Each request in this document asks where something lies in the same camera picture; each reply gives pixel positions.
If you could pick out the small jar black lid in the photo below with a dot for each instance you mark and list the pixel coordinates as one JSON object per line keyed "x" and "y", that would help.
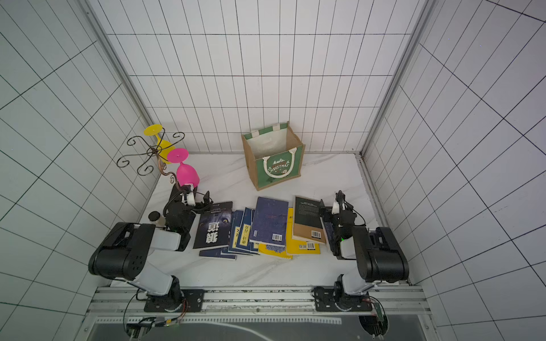
{"x": 157, "y": 218}

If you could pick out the yellow book purple picture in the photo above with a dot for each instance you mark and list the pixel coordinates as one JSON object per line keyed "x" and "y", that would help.
{"x": 274, "y": 251}

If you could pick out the black book white characters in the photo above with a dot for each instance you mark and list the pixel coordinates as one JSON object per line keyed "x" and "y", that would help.
{"x": 214, "y": 227}

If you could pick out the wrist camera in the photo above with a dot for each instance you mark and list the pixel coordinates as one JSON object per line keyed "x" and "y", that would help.
{"x": 190, "y": 195}
{"x": 338, "y": 206}

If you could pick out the dark green brown book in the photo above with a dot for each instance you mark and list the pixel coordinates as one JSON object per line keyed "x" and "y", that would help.
{"x": 307, "y": 224}

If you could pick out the pink plastic wine glass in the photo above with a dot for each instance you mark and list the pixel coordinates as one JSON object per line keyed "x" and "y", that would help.
{"x": 186, "y": 174}

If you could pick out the metal scroll glass rack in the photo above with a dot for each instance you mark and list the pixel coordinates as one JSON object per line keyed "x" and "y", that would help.
{"x": 151, "y": 159}

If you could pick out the green jute canvas bag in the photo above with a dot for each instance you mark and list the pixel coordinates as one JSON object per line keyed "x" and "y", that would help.
{"x": 273, "y": 155}

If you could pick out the navy book at bottom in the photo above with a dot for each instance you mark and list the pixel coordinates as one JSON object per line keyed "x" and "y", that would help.
{"x": 218, "y": 253}

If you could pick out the aluminium mounting rail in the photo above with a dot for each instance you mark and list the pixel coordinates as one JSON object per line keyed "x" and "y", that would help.
{"x": 276, "y": 300}

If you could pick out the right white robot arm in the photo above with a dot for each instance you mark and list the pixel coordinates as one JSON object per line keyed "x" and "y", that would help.
{"x": 378, "y": 256}

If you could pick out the purple starry book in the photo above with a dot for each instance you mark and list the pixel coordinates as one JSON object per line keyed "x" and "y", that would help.
{"x": 269, "y": 225}

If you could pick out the yellow book plain cover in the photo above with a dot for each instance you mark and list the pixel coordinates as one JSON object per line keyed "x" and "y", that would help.
{"x": 297, "y": 247}

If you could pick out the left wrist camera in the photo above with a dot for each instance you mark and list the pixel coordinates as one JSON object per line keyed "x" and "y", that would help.
{"x": 190, "y": 195}

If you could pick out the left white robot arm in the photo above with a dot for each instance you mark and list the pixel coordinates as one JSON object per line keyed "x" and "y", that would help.
{"x": 122, "y": 255}

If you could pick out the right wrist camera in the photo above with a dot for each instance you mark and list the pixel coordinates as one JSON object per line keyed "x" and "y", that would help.
{"x": 338, "y": 206}

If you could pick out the yellow plastic wine glass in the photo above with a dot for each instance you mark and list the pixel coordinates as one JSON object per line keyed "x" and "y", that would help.
{"x": 163, "y": 146}

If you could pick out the blue book yellow label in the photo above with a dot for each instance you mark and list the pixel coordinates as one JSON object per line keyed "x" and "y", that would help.
{"x": 243, "y": 240}
{"x": 237, "y": 218}

